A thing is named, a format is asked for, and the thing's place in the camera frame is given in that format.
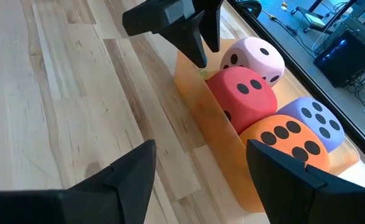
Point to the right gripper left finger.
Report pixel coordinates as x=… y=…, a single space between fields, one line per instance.
x=76 y=208

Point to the large orange foam die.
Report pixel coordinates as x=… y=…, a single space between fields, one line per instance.
x=294 y=141

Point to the black aluminium table frame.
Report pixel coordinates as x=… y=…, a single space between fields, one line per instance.
x=300 y=74

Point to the orange translucent plastic bin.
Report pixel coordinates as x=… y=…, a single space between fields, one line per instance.
x=207 y=124

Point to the large purple foam die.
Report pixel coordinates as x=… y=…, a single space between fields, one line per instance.
x=334 y=137

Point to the black rolling stand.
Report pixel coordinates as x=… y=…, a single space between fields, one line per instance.
x=303 y=12

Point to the small green die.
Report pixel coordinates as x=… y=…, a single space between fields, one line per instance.
x=204 y=74

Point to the black computer with blue lights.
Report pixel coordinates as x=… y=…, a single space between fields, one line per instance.
x=344 y=59

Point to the large pink foam die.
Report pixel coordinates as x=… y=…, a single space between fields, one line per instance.
x=250 y=53

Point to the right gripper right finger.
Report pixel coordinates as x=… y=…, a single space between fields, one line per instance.
x=309 y=202

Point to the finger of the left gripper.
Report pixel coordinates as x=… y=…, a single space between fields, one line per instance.
x=185 y=34
x=213 y=21

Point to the large red foam die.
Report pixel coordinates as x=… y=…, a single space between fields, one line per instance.
x=241 y=102

